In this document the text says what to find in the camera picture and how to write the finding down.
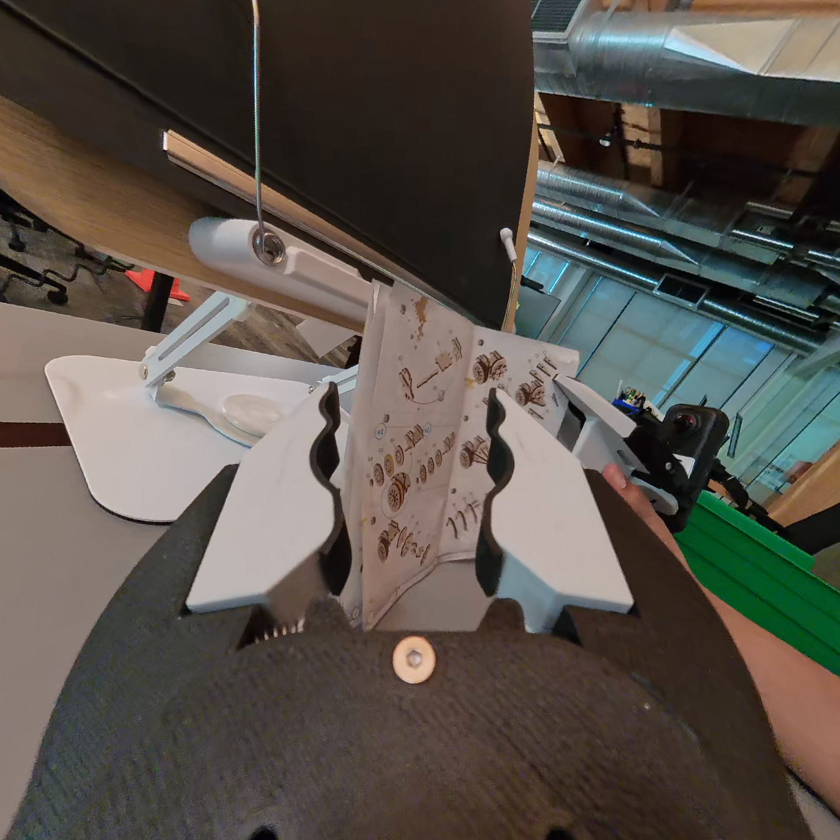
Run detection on grey desk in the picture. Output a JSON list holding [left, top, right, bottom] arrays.
[[0, 302, 487, 821]]

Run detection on white hanging cable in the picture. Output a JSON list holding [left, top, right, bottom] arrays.
[[499, 227, 521, 330]]

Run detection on person's right hand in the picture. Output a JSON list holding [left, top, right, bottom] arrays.
[[602, 464, 687, 557]]

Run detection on black office chair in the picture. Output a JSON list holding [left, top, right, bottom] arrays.
[[0, 190, 132, 307]]

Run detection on green plastic bin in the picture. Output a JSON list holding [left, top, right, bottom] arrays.
[[672, 491, 840, 675]]

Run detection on black table legs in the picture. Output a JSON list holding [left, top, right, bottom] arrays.
[[141, 269, 175, 333]]

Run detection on steel security cable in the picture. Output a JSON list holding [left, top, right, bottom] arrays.
[[251, 0, 287, 267]]

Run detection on white metal stand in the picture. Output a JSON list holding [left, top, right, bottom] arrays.
[[45, 217, 376, 525]]

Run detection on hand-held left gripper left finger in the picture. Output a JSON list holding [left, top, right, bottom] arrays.
[[185, 382, 352, 624]]

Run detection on orange cone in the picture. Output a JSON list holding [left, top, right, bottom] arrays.
[[126, 266, 192, 305]]

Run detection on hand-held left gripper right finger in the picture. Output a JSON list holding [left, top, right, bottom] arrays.
[[476, 387, 634, 634]]

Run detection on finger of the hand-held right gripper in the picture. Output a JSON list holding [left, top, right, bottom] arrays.
[[629, 468, 681, 517], [554, 374, 636, 472]]

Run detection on silver ventilation duct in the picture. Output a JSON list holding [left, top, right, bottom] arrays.
[[532, 0, 840, 357]]

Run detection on illustrated instruction booklet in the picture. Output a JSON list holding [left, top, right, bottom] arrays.
[[341, 281, 582, 632]]

